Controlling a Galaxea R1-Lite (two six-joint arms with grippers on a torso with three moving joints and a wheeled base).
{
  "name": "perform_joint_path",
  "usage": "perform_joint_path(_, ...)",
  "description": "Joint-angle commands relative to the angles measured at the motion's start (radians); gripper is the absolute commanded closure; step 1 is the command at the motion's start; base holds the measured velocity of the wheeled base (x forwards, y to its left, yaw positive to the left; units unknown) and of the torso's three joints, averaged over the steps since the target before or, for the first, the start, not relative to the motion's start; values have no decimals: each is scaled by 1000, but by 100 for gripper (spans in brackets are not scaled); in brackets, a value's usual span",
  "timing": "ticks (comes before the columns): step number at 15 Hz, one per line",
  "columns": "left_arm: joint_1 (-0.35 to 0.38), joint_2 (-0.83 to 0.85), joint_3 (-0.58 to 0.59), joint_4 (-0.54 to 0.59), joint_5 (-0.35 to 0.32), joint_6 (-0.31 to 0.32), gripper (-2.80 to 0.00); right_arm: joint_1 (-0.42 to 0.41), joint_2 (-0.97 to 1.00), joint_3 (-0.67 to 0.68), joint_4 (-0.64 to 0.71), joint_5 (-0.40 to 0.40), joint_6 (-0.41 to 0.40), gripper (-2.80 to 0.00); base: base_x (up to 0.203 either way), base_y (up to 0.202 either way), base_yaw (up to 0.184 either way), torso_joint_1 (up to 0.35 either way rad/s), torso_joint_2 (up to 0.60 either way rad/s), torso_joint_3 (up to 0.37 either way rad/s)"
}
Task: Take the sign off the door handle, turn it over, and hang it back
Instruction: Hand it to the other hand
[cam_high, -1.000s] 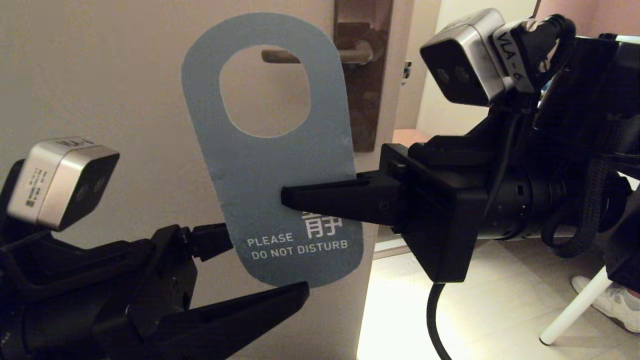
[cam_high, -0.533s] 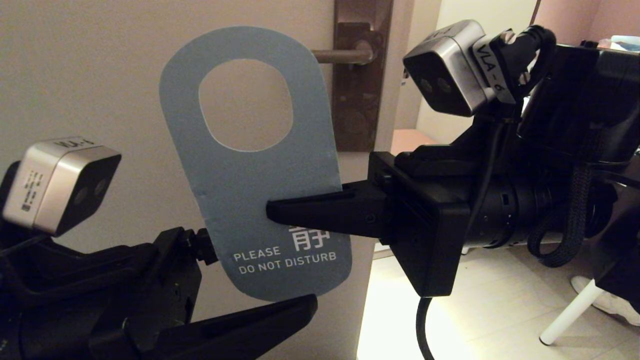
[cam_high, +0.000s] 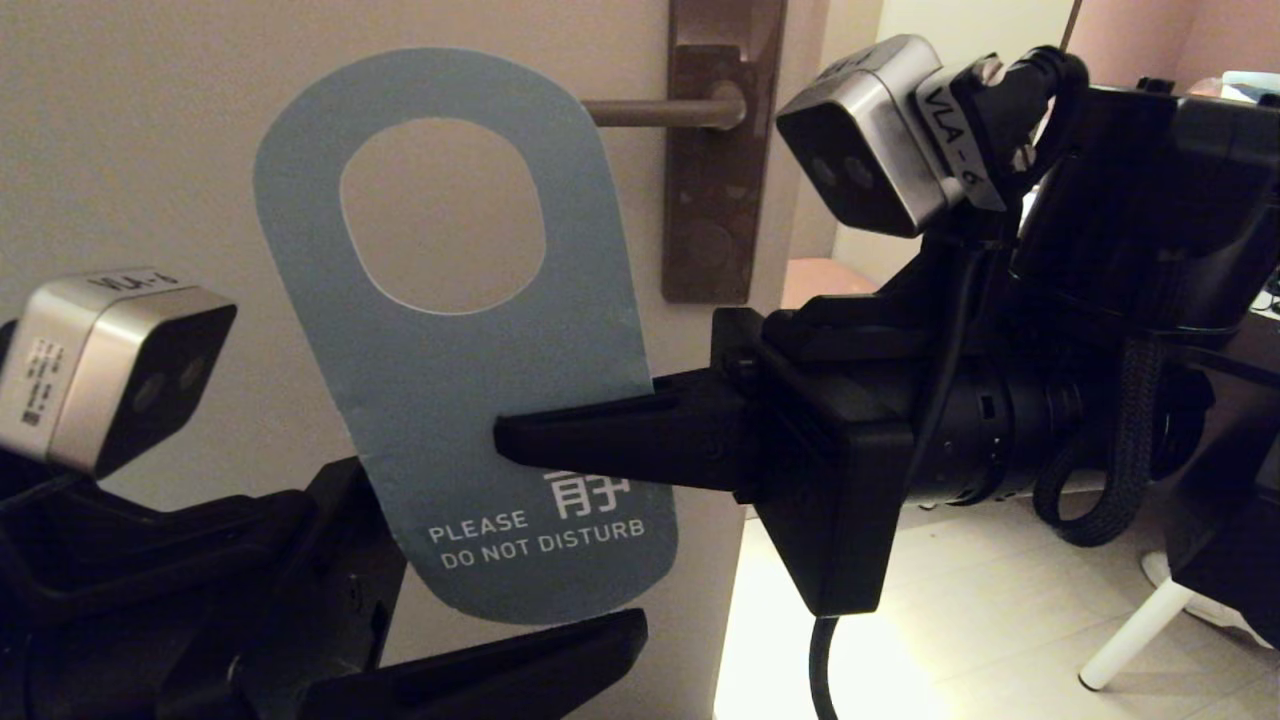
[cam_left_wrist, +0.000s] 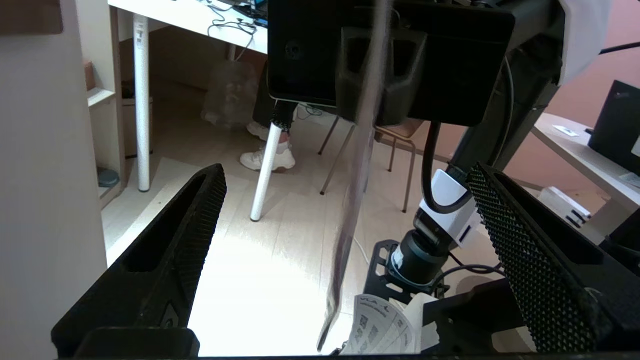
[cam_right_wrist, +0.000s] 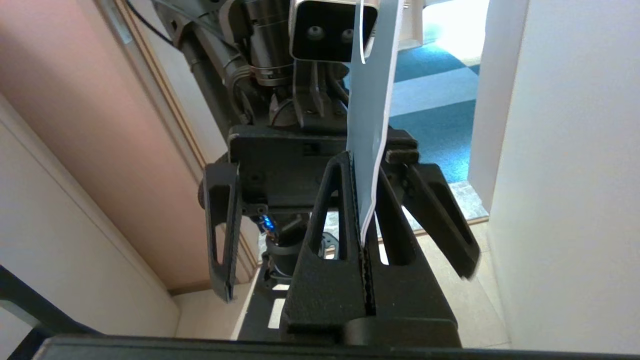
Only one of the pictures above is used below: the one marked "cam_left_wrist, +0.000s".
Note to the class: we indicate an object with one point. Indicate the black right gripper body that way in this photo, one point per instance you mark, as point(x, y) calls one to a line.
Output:
point(300, 50)

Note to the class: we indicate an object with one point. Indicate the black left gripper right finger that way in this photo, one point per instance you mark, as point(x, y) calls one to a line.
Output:
point(550, 260)

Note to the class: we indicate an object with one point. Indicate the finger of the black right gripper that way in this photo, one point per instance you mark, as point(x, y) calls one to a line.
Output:
point(400, 75)
point(350, 75)

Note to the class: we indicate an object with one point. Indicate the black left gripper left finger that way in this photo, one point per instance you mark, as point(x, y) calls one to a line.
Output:
point(150, 280)

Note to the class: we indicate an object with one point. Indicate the white door hanger sign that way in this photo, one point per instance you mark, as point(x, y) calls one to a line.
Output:
point(357, 175)

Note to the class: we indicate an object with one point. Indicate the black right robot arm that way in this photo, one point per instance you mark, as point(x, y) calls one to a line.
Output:
point(520, 100)

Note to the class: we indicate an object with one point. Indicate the beige door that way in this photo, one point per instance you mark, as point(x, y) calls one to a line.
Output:
point(40, 200)

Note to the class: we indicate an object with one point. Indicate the white power strip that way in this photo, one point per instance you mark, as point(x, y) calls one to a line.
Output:
point(562, 205)

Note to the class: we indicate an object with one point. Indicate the wooden chair metal legs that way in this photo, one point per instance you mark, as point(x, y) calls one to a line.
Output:
point(400, 132)

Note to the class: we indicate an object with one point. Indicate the person leg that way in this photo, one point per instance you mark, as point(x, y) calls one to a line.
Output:
point(265, 100)

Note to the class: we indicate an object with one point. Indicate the translucent plastic bag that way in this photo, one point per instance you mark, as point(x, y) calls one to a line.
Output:
point(230, 95)

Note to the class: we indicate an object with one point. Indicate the white sneaker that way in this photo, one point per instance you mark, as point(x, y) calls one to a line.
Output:
point(280, 160)
point(257, 131)

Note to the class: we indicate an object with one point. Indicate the black robot torso base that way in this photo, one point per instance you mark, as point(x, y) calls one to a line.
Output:
point(450, 320)

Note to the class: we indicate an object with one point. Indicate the small white card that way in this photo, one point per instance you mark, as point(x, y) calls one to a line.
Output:
point(565, 131)

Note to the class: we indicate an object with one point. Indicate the black monitor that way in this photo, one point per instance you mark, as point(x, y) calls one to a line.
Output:
point(617, 125)

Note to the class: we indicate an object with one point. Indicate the white printed paper label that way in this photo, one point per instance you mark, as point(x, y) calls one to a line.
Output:
point(380, 325)

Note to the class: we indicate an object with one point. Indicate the cream shelf cabinet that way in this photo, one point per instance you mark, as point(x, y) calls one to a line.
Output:
point(107, 95)

